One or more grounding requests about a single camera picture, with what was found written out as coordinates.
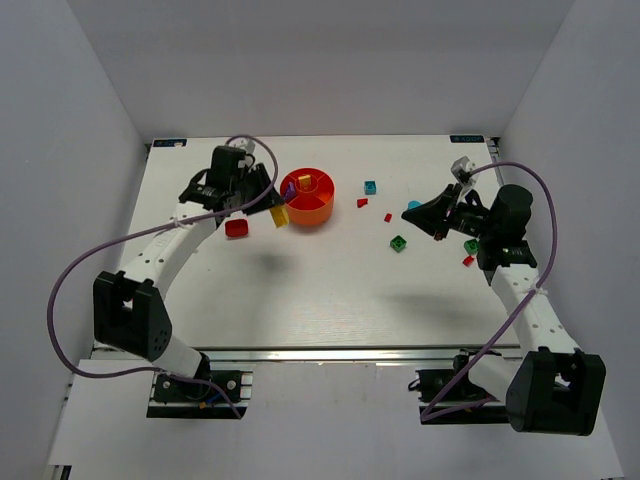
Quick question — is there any blue label top right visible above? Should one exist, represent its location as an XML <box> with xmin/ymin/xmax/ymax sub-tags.
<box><xmin>449</xmin><ymin>134</ymin><xmax>485</xmax><ymax>144</ymax></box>

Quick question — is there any teal square lego brick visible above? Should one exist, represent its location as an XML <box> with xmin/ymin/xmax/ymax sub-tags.
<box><xmin>364</xmin><ymin>180</ymin><xmax>377</xmax><ymax>195</ymax></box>

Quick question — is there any blue label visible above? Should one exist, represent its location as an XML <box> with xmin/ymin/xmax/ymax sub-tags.
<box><xmin>449</xmin><ymin>134</ymin><xmax>485</xmax><ymax>144</ymax></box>
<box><xmin>152</xmin><ymin>138</ymin><xmax>187</xmax><ymax>148</ymax></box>

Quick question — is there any orange round divided container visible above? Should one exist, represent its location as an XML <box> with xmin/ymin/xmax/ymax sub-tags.
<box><xmin>279</xmin><ymin>167</ymin><xmax>335</xmax><ymax>227</ymax></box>

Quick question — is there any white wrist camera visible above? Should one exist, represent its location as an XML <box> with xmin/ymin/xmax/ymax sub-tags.
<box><xmin>226</xmin><ymin>138</ymin><xmax>255</xmax><ymax>168</ymax></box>
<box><xmin>451</xmin><ymin>156</ymin><xmax>476</xmax><ymax>201</ymax></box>

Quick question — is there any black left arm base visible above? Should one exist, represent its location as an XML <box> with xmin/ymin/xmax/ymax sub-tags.
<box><xmin>146</xmin><ymin>363</ymin><xmax>254</xmax><ymax>420</ymax></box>

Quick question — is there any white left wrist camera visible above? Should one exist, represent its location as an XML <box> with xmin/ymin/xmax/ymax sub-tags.
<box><xmin>226</xmin><ymin>138</ymin><xmax>255</xmax><ymax>168</ymax></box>

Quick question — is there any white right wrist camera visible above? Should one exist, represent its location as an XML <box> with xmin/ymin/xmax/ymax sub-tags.
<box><xmin>451</xmin><ymin>156</ymin><xmax>476</xmax><ymax>201</ymax></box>

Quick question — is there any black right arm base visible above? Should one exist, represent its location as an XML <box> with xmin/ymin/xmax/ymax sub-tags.
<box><xmin>407</xmin><ymin>349</ymin><xmax>508</xmax><ymax>425</ymax></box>

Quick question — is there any red rounded lego brick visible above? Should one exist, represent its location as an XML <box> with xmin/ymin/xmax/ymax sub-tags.
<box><xmin>224</xmin><ymin>218</ymin><xmax>249</xmax><ymax>239</ymax></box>

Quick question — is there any purple butterfly lego brick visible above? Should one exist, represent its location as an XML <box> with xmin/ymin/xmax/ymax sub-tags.
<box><xmin>283</xmin><ymin>182</ymin><xmax>297</xmax><ymax>203</ymax></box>

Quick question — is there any blue label top left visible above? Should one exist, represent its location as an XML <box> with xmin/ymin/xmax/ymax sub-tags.
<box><xmin>152</xmin><ymin>138</ymin><xmax>187</xmax><ymax>148</ymax></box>

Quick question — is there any aluminium front table rail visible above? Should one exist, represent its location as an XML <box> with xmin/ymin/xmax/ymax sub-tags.
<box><xmin>92</xmin><ymin>344</ymin><xmax>569</xmax><ymax>365</ymax></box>

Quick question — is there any long yellow lego plate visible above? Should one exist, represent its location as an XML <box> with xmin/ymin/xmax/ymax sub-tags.
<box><xmin>298</xmin><ymin>174</ymin><xmax>312</xmax><ymax>191</ymax></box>

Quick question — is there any green square lego brick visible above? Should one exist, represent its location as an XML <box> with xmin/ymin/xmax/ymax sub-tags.
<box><xmin>390</xmin><ymin>235</ymin><xmax>407</xmax><ymax>253</ymax></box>

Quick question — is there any yellow 2x3 lego brick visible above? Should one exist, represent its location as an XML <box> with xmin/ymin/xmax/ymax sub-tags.
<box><xmin>269</xmin><ymin>205</ymin><xmax>290</xmax><ymax>228</ymax></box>

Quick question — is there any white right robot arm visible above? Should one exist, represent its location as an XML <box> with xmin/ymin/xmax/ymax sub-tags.
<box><xmin>401</xmin><ymin>184</ymin><xmax>606</xmax><ymax>436</ymax></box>

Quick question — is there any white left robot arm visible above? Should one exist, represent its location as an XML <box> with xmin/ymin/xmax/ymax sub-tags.
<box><xmin>93</xmin><ymin>138</ymin><xmax>289</xmax><ymax>380</ymax></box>

